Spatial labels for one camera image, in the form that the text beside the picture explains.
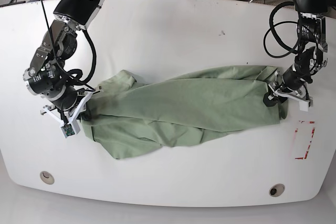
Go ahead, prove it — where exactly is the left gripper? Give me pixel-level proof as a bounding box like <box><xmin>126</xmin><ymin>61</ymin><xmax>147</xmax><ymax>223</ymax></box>
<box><xmin>263</xmin><ymin>63</ymin><xmax>312</xmax><ymax>108</ymax></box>

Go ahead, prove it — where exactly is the left table cable grommet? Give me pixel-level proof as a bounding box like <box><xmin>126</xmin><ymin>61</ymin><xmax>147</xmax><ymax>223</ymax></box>
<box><xmin>40</xmin><ymin>171</ymin><xmax>55</xmax><ymax>185</ymax></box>

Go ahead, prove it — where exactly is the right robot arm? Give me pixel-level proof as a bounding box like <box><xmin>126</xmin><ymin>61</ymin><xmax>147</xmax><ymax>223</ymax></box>
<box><xmin>23</xmin><ymin>0</ymin><xmax>104</xmax><ymax>123</ymax></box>

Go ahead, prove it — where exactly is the right table cable grommet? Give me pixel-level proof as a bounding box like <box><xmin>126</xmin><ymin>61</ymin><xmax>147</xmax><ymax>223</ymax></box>
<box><xmin>269</xmin><ymin>184</ymin><xmax>285</xmax><ymax>197</ymax></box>

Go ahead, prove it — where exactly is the red tape rectangle marking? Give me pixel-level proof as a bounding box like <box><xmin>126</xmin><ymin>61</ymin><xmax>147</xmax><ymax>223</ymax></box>
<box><xmin>291</xmin><ymin>121</ymin><xmax>316</xmax><ymax>160</ymax></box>

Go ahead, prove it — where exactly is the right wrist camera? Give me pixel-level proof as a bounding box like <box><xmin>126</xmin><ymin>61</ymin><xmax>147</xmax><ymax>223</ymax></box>
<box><xmin>60</xmin><ymin>122</ymin><xmax>80</xmax><ymax>138</ymax></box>

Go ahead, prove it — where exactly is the green polo shirt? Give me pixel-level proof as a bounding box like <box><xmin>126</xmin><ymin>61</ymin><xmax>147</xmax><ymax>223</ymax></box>
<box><xmin>80</xmin><ymin>66</ymin><xmax>288</xmax><ymax>159</ymax></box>

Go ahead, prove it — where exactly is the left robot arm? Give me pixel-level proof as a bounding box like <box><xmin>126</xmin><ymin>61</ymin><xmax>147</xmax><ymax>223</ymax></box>
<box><xmin>263</xmin><ymin>0</ymin><xmax>335</xmax><ymax>111</ymax></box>

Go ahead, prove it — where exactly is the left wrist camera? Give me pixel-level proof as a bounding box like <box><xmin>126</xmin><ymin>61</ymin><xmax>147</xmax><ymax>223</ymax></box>
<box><xmin>299</xmin><ymin>100</ymin><xmax>313</xmax><ymax>112</ymax></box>

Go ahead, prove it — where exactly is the table cable grommet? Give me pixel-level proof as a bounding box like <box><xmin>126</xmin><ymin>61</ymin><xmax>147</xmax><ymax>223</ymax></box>
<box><xmin>269</xmin><ymin>184</ymin><xmax>285</xmax><ymax>197</ymax></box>
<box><xmin>40</xmin><ymin>171</ymin><xmax>55</xmax><ymax>185</ymax></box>

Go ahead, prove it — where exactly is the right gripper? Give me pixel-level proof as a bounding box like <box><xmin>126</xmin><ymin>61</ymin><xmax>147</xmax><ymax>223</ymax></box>
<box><xmin>40</xmin><ymin>86</ymin><xmax>102</xmax><ymax>127</ymax></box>

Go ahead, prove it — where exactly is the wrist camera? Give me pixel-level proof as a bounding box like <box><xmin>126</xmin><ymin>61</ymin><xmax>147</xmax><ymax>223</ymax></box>
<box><xmin>299</xmin><ymin>100</ymin><xmax>313</xmax><ymax>112</ymax></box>
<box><xmin>60</xmin><ymin>122</ymin><xmax>80</xmax><ymax>138</ymax></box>

